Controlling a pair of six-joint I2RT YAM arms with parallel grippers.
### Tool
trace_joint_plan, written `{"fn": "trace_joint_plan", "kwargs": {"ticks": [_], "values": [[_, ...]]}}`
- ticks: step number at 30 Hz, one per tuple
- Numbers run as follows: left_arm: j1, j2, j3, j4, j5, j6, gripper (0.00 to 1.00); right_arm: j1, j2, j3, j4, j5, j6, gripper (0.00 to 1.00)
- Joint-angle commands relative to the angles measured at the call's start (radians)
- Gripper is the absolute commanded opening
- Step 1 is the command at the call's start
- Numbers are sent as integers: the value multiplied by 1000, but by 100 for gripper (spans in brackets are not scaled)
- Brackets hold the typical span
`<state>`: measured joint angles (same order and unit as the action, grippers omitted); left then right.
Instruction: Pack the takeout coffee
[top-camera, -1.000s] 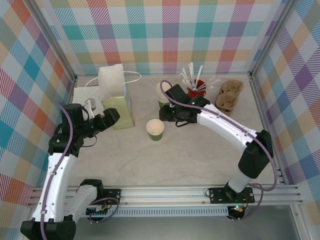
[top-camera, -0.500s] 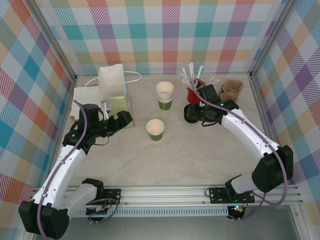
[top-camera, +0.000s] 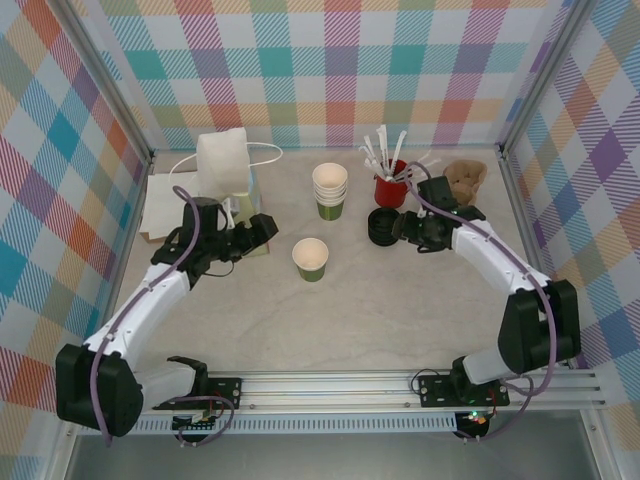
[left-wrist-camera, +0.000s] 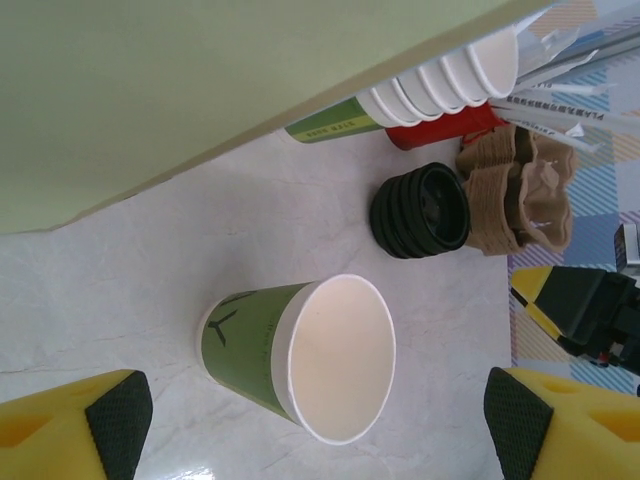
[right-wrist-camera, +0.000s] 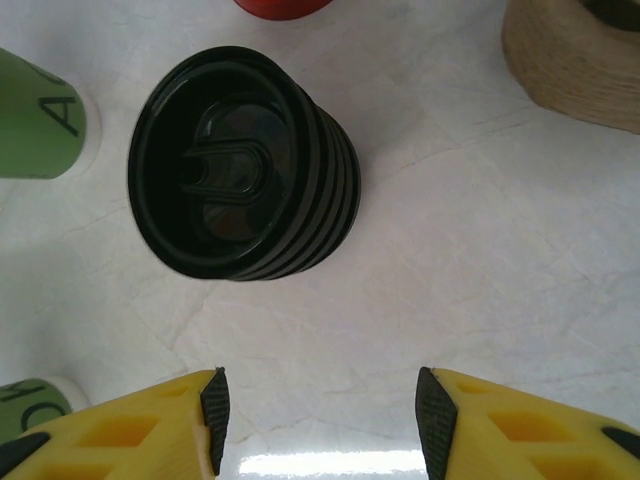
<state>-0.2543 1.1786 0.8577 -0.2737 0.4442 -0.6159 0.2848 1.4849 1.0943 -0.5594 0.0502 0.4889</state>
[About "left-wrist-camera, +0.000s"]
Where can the green printed paper takeout bag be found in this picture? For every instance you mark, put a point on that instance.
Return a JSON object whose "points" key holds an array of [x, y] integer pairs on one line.
{"points": [[150, 100]]}

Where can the brown pulp cup carrier stack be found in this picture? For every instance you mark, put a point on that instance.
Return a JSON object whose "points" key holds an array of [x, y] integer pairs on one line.
{"points": [[490, 210]]}

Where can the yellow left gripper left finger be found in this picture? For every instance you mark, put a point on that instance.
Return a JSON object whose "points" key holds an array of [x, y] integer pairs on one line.
{"points": [[45, 430]]}

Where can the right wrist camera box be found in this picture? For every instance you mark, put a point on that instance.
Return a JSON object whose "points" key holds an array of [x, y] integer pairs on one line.
{"points": [[629, 250]]}

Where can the green paper coffee cup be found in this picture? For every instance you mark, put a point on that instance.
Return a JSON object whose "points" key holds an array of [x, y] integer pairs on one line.
{"points": [[240, 345]]}

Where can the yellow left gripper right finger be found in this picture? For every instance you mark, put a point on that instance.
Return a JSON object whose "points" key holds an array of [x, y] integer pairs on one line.
{"points": [[575, 435]]}

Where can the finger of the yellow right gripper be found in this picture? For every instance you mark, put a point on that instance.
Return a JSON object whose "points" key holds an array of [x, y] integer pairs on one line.
{"points": [[580, 305], [542, 320]]}

